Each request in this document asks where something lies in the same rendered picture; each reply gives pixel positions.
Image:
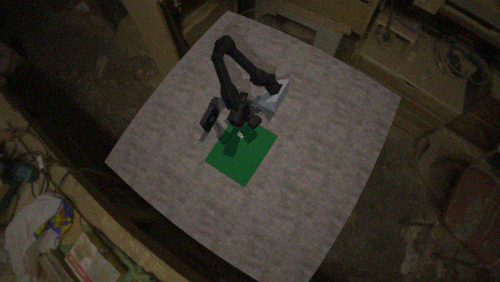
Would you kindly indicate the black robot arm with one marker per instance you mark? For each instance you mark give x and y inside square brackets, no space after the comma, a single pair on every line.
[229,92]

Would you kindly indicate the green circuit board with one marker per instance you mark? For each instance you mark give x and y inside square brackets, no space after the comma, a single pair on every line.
[242,154]

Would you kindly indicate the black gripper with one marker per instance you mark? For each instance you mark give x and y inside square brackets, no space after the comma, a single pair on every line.
[252,120]

